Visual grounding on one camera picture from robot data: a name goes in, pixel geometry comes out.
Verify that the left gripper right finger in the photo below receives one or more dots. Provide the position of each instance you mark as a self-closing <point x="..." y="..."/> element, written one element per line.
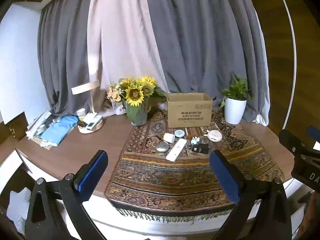
<point x="272" y="221"/>

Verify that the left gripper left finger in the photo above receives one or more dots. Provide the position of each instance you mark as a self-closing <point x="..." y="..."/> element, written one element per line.
<point x="44" y="220"/>

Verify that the white round deer device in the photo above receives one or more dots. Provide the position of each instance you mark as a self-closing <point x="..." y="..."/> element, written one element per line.
<point x="214" y="135"/>

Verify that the white astronaut plush keychain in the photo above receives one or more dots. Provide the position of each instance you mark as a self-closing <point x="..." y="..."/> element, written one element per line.
<point x="195" y="140"/>

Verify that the blue cloth pile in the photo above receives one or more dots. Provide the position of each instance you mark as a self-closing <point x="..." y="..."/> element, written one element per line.
<point x="53" y="135"/>

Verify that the black rectangular device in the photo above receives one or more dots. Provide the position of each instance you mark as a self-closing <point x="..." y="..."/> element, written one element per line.
<point x="200" y="148"/>

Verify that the small remote on lamp base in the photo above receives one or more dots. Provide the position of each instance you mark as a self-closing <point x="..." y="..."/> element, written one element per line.
<point x="90" y="125"/>

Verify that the white paper cup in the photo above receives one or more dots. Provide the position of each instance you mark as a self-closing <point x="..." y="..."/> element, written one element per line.
<point x="81" y="113"/>

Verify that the green plant white pot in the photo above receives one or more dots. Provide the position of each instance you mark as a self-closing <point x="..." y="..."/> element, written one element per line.
<point x="235" y="99"/>

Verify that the patterned table runner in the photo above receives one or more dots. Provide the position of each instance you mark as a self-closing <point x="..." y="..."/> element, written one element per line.
<point x="145" y="184"/>

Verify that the white remote control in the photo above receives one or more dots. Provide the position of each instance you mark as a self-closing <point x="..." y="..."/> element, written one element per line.
<point x="176" y="150"/>

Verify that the small round white tin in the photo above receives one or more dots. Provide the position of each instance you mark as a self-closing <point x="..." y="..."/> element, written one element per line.
<point x="179" y="133"/>

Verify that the silver round pebble device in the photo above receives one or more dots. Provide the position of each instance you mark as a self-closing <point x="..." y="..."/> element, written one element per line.
<point x="162" y="147"/>

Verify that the brown cardboard box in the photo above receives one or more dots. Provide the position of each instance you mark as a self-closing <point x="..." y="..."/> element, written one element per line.
<point x="189" y="110"/>

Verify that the small orange flower bouquet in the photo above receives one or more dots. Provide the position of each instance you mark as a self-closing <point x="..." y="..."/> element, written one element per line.
<point x="115" y="95"/>

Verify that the sunflower bouquet in vase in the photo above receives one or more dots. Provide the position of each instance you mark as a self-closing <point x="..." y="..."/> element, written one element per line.
<point x="136" y="94"/>

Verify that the grey curtain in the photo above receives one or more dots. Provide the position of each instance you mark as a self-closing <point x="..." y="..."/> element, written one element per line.
<point x="200" y="43"/>

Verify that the pink sheer curtain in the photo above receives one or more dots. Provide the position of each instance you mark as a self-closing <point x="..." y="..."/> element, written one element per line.
<point x="120" y="43"/>

